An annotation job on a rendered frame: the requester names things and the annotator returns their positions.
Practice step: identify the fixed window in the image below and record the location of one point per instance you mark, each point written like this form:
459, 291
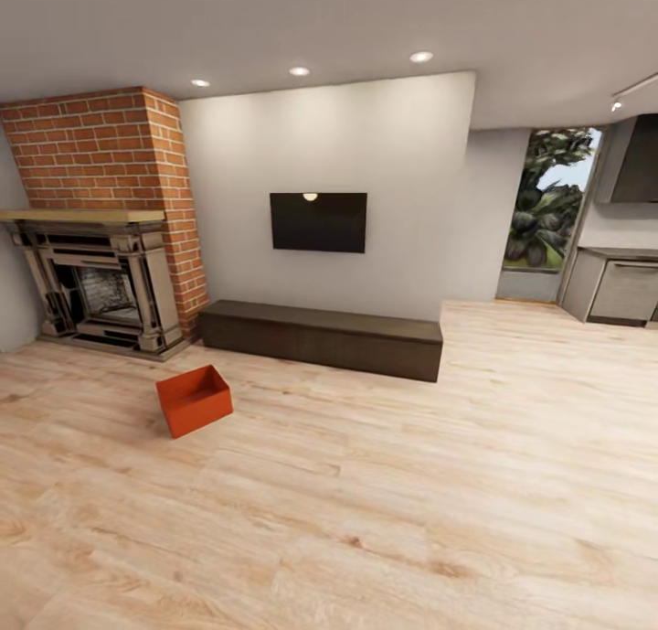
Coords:
559, 168

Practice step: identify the dishwasher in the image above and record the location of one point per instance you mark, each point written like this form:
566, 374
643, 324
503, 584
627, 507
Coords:
627, 293

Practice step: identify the storage box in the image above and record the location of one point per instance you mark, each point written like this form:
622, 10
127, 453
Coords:
194, 399

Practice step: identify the wall mounted tv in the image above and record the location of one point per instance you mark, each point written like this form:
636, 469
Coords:
329, 222

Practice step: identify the wood fireplace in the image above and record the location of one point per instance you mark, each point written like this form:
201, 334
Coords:
105, 285

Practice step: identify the cabinet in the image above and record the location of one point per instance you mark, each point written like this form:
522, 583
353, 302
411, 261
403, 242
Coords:
390, 345
630, 173

